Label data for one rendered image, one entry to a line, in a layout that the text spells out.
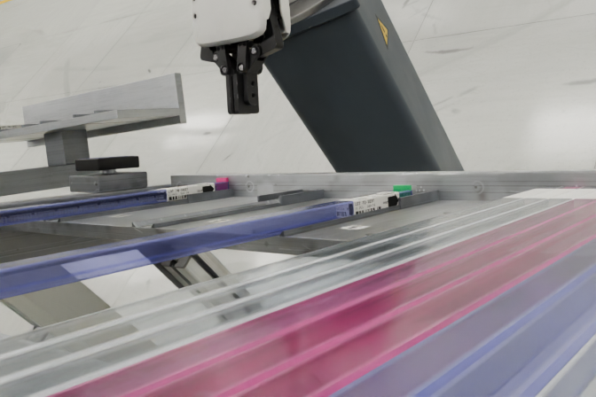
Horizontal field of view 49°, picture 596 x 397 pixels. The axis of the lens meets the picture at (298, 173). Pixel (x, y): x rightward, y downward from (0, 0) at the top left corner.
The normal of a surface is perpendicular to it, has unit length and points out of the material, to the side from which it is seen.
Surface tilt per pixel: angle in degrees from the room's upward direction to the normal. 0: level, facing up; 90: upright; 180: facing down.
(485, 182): 45
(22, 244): 90
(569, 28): 0
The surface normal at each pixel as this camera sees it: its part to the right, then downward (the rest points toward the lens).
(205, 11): -0.66, 0.13
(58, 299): 0.82, -0.07
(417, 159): -0.11, 0.71
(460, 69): -0.47, -0.65
